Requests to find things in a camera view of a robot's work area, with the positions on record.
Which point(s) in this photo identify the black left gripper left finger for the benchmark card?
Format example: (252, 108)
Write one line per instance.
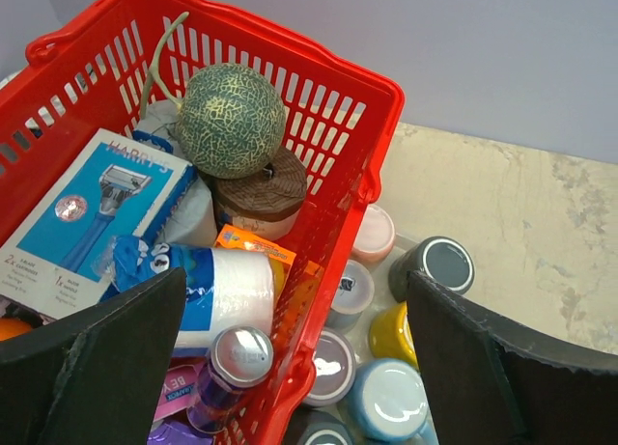
(93, 377)

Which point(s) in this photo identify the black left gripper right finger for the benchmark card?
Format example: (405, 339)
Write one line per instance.
(492, 380)

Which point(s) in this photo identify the blue white round mug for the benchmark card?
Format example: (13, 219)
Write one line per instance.
(387, 403)

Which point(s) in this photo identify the yellow mug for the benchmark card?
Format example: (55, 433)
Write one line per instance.
(389, 335)

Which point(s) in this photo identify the dark grey mug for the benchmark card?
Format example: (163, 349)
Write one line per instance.
(441, 258)

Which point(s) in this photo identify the lilac grey mug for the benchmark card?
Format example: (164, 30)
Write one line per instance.
(335, 364)

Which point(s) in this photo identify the light grey mug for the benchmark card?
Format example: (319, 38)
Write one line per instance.
(354, 294)

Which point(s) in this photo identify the pink mug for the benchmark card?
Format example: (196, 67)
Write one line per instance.
(375, 237)

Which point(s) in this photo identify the dark teal mug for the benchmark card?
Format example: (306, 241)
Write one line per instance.
(309, 426)

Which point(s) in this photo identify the pink purple packet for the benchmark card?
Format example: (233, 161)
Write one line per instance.
(170, 425)

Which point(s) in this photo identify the orange fruit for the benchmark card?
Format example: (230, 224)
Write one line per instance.
(10, 328)

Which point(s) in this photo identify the clear plastic tray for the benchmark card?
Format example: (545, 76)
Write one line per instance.
(383, 300)

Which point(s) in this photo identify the purple can silver top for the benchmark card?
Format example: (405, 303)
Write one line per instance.
(240, 359)

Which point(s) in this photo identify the white blue paper roll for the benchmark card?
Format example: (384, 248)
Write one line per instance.
(223, 287)

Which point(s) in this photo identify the blue razor box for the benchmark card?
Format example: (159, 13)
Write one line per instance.
(53, 262)

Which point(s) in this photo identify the orange snack packet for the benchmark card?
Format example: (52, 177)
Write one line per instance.
(270, 257)

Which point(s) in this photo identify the brown wooden lid jar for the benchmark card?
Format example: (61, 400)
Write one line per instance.
(266, 203)

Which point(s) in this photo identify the green netted melon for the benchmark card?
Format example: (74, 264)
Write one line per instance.
(231, 121)

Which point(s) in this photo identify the red plastic shopping basket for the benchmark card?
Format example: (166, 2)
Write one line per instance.
(90, 74)

